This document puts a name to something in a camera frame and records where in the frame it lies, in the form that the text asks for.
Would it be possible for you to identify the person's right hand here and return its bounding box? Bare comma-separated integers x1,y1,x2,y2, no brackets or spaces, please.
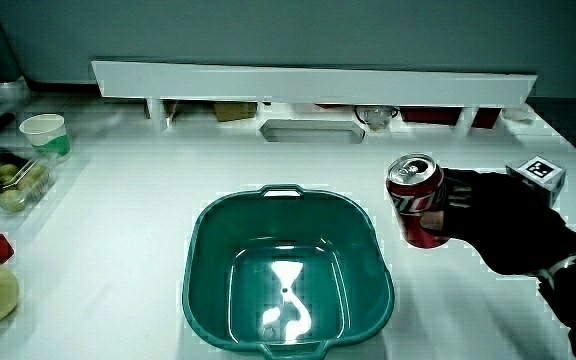
419,156,576,277

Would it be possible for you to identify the red cola can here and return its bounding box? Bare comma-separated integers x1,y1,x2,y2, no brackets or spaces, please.
385,152,452,250

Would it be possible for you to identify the white desk shelf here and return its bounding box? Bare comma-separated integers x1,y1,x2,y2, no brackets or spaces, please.
91,60,539,137

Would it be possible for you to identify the white desk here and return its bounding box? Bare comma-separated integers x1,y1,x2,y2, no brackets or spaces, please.
0,79,576,360

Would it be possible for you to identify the dark red box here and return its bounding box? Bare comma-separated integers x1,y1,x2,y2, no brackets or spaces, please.
471,107,503,130
399,106,464,127

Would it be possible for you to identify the clear glass cup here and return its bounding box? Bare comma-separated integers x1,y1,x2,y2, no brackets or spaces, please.
353,104,400,133

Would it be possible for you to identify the green plastic basin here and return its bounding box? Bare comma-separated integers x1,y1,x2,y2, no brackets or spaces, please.
181,183,396,360

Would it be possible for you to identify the brown cardboard box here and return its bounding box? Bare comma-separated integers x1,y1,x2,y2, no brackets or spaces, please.
212,101,260,123

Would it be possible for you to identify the white and green paper cup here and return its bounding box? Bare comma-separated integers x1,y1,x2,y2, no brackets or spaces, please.
18,113,73,163

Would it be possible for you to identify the clear plastic fruit box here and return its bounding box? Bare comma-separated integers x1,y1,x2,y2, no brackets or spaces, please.
0,146,58,217

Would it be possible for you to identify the green round fruit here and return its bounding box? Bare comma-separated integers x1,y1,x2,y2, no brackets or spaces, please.
0,189,28,213
17,164,49,191
0,163,20,184

